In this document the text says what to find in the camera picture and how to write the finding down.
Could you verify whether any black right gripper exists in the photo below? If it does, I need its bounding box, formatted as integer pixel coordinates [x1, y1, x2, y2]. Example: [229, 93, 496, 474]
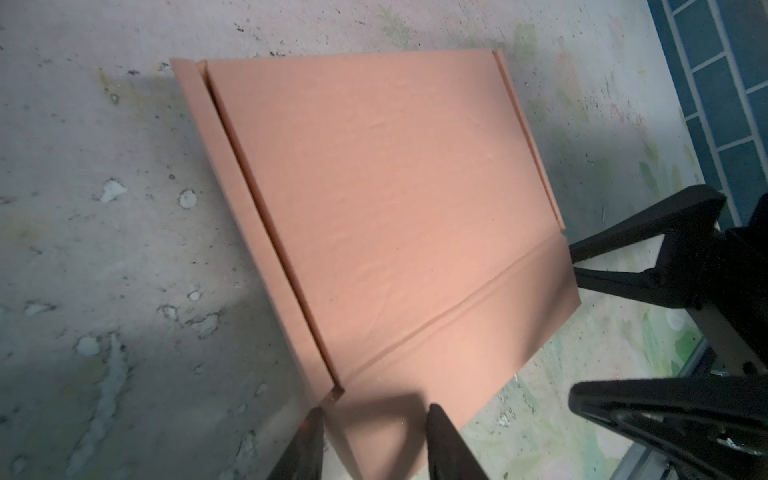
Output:
[568, 185, 767, 479]

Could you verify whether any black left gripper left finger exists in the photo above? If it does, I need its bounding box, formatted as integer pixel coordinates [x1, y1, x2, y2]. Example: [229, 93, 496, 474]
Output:
[267, 408, 324, 480]

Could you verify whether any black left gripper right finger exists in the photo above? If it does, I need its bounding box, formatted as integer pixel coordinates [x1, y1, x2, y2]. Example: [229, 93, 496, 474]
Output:
[426, 403, 488, 480]

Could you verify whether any pink cardboard box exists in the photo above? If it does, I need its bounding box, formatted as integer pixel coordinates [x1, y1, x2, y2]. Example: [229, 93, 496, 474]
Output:
[172, 49, 580, 479]

